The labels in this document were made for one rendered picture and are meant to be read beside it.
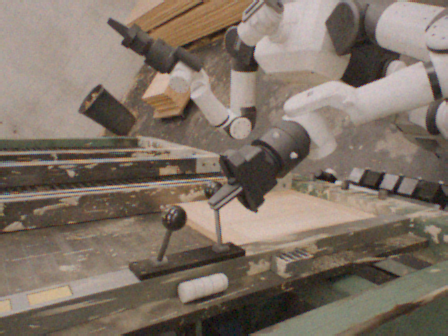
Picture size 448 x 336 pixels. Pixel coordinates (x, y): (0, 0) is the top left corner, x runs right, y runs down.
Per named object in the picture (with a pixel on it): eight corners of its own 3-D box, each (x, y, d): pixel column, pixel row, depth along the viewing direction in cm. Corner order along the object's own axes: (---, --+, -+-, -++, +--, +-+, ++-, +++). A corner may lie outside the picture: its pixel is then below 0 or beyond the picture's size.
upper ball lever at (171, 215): (171, 274, 60) (194, 216, 52) (149, 280, 57) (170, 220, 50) (162, 256, 62) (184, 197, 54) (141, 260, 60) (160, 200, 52)
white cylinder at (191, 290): (185, 306, 56) (228, 293, 61) (186, 288, 56) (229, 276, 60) (177, 297, 59) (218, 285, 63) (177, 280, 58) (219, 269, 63)
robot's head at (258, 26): (260, 33, 104) (236, 20, 99) (287, 9, 96) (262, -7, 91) (263, 52, 101) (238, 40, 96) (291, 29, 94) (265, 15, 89)
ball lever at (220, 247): (235, 254, 65) (228, 179, 66) (217, 259, 63) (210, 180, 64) (224, 252, 68) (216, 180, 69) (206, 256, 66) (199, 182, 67)
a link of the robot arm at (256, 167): (240, 160, 58) (290, 119, 62) (208, 152, 66) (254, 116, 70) (268, 219, 64) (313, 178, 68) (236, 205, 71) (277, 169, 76)
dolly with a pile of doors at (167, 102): (205, 85, 445) (182, 62, 422) (186, 121, 427) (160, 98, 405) (177, 93, 492) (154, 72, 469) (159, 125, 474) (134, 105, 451)
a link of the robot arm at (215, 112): (190, 99, 127) (221, 137, 138) (199, 108, 119) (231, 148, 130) (214, 79, 127) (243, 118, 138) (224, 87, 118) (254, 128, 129)
